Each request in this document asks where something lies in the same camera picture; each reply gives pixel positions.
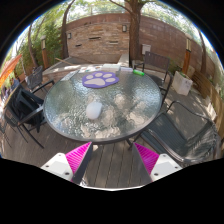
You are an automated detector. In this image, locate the stone raised garden bed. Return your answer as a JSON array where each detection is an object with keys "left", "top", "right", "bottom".
[{"left": 41, "top": 53, "right": 131, "bottom": 81}]

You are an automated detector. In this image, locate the black armrest patio chair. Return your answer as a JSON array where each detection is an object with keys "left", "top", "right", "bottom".
[{"left": 3, "top": 83, "right": 48, "bottom": 149}]

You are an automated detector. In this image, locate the white square planter box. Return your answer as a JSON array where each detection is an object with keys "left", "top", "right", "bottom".
[{"left": 171, "top": 70, "right": 194, "bottom": 97}]

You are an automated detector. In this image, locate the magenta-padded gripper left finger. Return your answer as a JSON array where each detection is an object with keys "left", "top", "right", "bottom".
[{"left": 40, "top": 141, "right": 94, "bottom": 185}]

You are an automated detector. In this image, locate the orange patio umbrella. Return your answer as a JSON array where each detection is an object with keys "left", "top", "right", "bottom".
[{"left": 0, "top": 54, "right": 24, "bottom": 88}]

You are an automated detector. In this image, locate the purple paw-print mouse pad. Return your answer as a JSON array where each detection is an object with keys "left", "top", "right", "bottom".
[{"left": 81, "top": 70, "right": 120, "bottom": 90}]

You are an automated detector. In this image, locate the grey wall utility box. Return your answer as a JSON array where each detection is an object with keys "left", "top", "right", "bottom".
[{"left": 141, "top": 43, "right": 152, "bottom": 56}]

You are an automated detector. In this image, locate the green wipes packet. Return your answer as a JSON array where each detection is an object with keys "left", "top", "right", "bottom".
[{"left": 132, "top": 68, "right": 146, "bottom": 77}]

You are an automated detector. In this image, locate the tall wooden lamp post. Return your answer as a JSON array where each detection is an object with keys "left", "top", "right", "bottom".
[{"left": 181, "top": 33, "right": 194, "bottom": 75}]

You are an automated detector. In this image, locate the large tree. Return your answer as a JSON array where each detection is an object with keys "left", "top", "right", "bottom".
[{"left": 109, "top": 0, "right": 158, "bottom": 63}]

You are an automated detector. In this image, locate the white computer mouse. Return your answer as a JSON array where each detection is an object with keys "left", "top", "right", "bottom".
[{"left": 85, "top": 101, "right": 104, "bottom": 120}]

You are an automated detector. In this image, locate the black mesh-seat patio chair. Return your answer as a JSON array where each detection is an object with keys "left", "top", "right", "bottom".
[{"left": 128, "top": 100, "right": 223, "bottom": 168}]

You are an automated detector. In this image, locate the short wooden lamp post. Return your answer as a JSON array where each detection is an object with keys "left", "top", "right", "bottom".
[{"left": 40, "top": 35, "right": 50, "bottom": 70}]

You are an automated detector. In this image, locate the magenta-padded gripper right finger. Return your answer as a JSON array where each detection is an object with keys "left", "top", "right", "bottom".
[{"left": 133, "top": 142, "right": 183, "bottom": 183}]

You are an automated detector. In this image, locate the black mesh-back patio chair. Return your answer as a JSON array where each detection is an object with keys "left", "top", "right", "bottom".
[{"left": 24, "top": 65, "right": 56, "bottom": 94}]

